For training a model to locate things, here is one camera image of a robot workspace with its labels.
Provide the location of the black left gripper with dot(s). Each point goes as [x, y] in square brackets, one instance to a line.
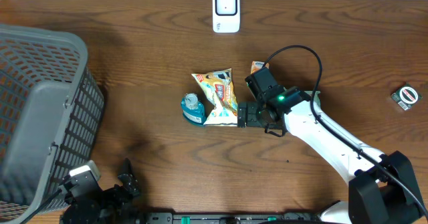
[130, 182]

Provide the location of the green wet wipes pack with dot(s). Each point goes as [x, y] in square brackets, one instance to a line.
[316, 96]

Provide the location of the white barcode scanner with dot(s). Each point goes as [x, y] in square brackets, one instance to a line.
[226, 16]

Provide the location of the blue clear plastic bottle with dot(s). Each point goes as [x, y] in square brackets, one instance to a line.
[193, 109]

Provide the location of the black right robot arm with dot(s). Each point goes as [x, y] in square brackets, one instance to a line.
[382, 188]

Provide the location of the dark green round-logo packet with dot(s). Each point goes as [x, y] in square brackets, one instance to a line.
[406, 96]

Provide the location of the grey plastic basket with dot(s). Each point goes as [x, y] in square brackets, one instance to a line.
[51, 109]

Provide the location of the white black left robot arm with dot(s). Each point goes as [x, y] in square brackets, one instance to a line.
[90, 204]

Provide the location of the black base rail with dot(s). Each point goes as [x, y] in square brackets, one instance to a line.
[228, 218]

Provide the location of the yellow snack bag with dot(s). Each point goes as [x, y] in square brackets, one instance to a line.
[219, 90]

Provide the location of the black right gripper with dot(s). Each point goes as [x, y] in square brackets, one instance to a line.
[249, 120]

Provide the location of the orange tissue pack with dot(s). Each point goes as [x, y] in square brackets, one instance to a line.
[256, 66]

